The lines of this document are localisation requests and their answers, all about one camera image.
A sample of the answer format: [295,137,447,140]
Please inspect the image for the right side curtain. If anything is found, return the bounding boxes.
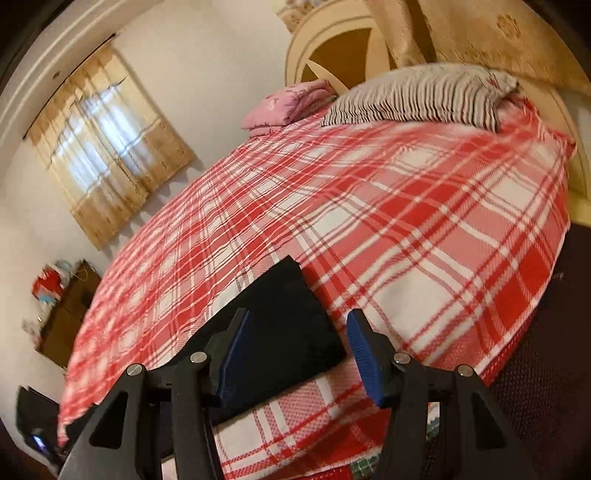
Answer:
[276,0,591,93]

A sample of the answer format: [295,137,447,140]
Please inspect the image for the brown wooden desk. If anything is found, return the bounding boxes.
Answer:
[35,260,101,369]

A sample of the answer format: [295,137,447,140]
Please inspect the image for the black pants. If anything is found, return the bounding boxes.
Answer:
[160,256,346,443]

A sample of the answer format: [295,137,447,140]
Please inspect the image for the centre window curtain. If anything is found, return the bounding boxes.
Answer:
[26,44,195,249]

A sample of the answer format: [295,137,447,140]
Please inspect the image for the red gift bag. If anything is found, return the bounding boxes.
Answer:
[32,268,63,300]

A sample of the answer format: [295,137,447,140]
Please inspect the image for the striped pillow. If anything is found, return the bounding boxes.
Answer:
[322,63,519,132]

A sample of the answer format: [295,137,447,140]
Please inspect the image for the cream wooden headboard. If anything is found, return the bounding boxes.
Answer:
[284,1,396,94]

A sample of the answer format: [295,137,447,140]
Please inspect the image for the black chair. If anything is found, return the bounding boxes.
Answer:
[16,386,62,468]

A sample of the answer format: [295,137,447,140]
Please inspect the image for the red plaid bed sheet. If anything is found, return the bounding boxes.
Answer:
[57,98,577,480]

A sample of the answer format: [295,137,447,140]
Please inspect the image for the pink folded blanket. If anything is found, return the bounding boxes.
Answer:
[242,79,337,138]

